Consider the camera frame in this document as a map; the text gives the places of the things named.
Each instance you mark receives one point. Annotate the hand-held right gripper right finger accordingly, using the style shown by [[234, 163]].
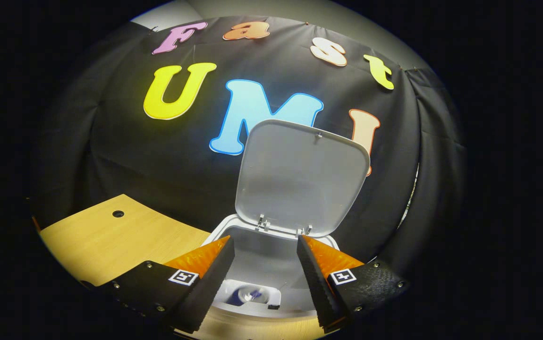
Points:
[[316, 283]]

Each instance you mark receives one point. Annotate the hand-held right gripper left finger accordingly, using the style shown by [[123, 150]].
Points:
[[210, 283]]

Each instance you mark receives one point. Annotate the white desktop garbage bin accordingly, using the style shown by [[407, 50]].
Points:
[[300, 179]]

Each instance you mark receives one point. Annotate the wooden desktop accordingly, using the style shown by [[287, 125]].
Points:
[[111, 236]]

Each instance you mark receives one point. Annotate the black backdrop cloth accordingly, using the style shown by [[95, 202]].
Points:
[[134, 156]]

